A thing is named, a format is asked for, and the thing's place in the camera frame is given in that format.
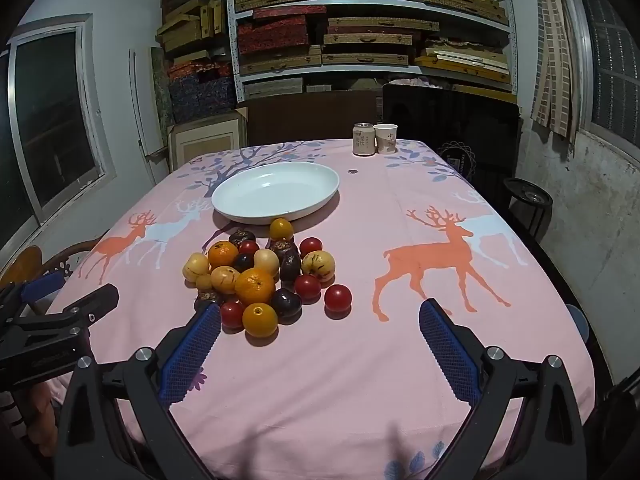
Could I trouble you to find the wooden chair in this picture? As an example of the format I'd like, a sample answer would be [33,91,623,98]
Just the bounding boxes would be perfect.
[0,240,108,321]

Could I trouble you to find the white leaning boards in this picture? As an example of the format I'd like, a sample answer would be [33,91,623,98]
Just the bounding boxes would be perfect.
[129,49,168,161]

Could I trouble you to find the pile of brown yellow boxes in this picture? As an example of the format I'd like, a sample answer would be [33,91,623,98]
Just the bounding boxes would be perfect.
[156,0,235,63]

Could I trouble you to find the window with metal mesh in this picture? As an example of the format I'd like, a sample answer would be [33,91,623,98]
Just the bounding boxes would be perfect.
[560,0,640,153]

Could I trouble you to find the black round stool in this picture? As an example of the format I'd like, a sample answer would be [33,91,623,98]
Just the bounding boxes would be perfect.
[502,176,555,241]

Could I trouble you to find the stack of blue patterned boxes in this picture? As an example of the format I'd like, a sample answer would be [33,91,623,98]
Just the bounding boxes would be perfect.
[167,60,237,123]

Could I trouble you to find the large orange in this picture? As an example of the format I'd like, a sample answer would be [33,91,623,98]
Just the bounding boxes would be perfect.
[235,268,277,306]

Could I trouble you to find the person's left hand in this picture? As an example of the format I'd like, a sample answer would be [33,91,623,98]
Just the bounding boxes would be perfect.
[20,389,59,457]

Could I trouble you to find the white metal shelving rack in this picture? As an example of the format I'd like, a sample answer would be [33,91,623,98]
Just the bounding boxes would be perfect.
[225,0,518,106]

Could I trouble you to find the white framed sliding window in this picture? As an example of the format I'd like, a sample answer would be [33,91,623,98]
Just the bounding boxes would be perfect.
[0,15,118,253]

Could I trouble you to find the pink cloth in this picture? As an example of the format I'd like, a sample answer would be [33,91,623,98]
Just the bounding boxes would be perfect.
[390,76,441,89]

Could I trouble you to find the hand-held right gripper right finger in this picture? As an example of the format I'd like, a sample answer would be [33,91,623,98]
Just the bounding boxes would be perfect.
[417,298,588,480]

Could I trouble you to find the blue round stool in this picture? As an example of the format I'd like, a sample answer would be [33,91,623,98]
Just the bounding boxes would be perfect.
[567,304,592,343]

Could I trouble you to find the stack of yellow flat boxes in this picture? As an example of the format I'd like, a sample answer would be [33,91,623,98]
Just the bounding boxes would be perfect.
[414,35,513,86]

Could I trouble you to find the woven tan box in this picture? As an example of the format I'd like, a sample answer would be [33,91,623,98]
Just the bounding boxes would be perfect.
[243,77,304,100]

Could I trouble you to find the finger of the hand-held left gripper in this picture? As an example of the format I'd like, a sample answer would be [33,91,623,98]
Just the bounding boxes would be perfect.
[0,272,67,319]
[14,283,121,337]

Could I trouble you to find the pink deer printed tablecloth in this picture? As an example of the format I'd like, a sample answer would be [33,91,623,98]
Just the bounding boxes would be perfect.
[47,139,598,480]

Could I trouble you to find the white oval plate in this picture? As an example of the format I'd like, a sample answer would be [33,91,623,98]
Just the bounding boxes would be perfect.
[211,162,341,225]

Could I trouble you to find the printed paper cup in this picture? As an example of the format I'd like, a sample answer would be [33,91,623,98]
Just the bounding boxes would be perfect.
[374,123,398,156]

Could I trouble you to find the beige framed cardboard box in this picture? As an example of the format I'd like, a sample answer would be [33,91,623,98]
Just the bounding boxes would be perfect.
[167,112,248,172]

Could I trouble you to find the beige drink can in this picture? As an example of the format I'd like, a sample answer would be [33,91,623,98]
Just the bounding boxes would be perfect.
[353,123,376,157]

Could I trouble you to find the stack of woven handled boxes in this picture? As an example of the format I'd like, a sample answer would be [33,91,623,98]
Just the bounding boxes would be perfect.
[239,46,322,76]
[322,16,441,66]

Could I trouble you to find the grey mottled board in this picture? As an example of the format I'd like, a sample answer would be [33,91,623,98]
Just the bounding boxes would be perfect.
[151,47,176,128]

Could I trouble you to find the brick patterned curtain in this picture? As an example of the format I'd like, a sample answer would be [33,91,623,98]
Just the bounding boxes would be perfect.
[530,0,577,142]

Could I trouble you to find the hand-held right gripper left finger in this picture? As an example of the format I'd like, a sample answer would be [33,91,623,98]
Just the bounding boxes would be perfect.
[55,302,223,480]

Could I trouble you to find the stack of red patterned boxes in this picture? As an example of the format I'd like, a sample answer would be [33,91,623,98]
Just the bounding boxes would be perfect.
[236,6,328,57]

